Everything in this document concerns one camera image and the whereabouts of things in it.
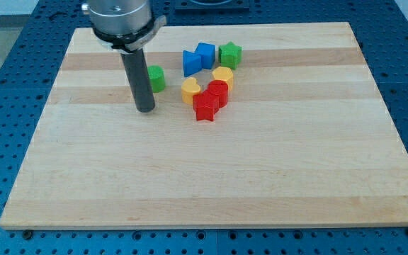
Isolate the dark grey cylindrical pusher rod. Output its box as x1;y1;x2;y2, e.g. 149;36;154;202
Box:
121;49;155;113

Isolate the blue triangle block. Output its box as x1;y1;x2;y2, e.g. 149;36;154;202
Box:
182;50;203;77

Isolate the blue cube block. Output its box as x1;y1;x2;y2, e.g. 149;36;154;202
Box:
195;42;215;69

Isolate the green cylinder block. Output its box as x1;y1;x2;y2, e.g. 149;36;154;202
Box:
147;65;166;93

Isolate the yellow heart block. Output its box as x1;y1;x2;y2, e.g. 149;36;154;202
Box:
181;77;201;105

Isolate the red star block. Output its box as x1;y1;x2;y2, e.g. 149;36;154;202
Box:
193;91;220;121

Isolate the yellow hexagon block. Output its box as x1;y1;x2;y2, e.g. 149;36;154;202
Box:
212;67;234;91

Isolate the red cylinder block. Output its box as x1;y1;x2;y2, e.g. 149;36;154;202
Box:
207;80;229;108

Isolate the green star block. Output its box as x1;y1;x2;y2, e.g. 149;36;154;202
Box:
218;41;242;70

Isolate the wooden board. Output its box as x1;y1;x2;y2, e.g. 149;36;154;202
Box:
0;22;408;230

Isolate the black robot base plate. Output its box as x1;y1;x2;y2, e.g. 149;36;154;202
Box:
174;0;250;11

